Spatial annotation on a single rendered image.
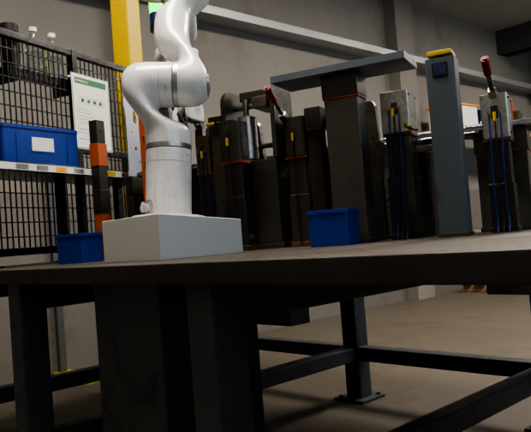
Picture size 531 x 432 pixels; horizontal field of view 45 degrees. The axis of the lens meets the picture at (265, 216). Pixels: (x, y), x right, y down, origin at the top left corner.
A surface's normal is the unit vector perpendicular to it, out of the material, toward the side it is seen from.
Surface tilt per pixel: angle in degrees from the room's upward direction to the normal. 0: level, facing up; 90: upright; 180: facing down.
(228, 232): 90
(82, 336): 90
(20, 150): 90
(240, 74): 90
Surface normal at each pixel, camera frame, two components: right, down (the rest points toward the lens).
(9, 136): 0.82, -0.08
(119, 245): -0.72, 0.04
